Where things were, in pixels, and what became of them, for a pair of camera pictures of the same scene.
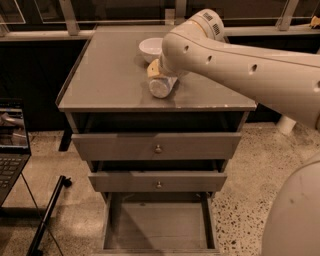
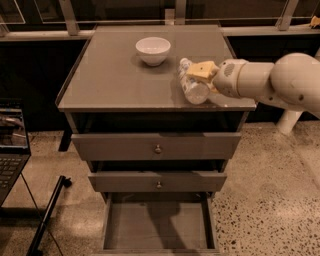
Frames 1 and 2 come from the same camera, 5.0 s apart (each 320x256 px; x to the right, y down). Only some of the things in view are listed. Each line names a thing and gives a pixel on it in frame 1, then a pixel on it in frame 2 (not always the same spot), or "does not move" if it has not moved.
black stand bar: x=34 y=248 does not move
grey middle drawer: x=155 y=181 does not move
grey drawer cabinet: x=157 y=161 does not move
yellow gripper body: x=162 y=70 to x=225 y=78
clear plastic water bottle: x=161 y=87 to x=196 y=91
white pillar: x=286 y=124 does not move
